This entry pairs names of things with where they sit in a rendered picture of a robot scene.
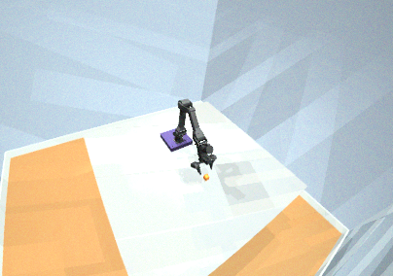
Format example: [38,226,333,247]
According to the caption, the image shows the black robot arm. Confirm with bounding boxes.
[172,98,214,165]

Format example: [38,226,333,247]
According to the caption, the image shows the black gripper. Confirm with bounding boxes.
[191,153,217,176]

